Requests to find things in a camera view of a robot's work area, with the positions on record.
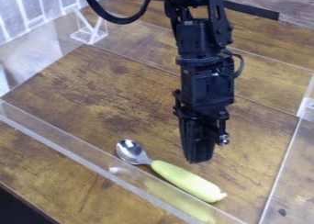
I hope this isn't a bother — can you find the clear acrylic right barrier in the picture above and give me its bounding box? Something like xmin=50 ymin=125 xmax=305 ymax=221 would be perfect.
xmin=260 ymin=75 xmax=314 ymax=224

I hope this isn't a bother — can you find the green handled metal spoon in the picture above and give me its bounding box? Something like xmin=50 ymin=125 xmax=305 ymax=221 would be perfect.
xmin=117 ymin=140 xmax=228 ymax=203

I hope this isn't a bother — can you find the clear acrylic barrier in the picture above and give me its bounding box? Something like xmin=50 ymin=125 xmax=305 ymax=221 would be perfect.
xmin=260 ymin=75 xmax=314 ymax=224
xmin=0 ymin=100 xmax=247 ymax=224

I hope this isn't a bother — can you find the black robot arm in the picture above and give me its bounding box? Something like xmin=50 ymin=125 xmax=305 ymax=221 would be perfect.
xmin=145 ymin=0 xmax=245 ymax=163

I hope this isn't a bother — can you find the black wall strip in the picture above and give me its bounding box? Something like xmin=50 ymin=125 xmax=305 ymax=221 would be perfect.
xmin=224 ymin=0 xmax=280 ymax=20

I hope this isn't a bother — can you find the clear acrylic front barrier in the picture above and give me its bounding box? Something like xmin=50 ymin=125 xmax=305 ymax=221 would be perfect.
xmin=0 ymin=100 xmax=247 ymax=224

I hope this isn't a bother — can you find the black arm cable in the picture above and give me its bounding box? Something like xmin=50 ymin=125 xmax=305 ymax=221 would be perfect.
xmin=80 ymin=0 xmax=154 ymax=25

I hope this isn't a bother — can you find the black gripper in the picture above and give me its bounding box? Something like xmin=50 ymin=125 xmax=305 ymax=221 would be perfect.
xmin=173 ymin=56 xmax=237 ymax=163

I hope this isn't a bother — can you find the clear acrylic corner bracket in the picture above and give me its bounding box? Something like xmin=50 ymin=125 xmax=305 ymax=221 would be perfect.
xmin=70 ymin=9 xmax=109 ymax=45

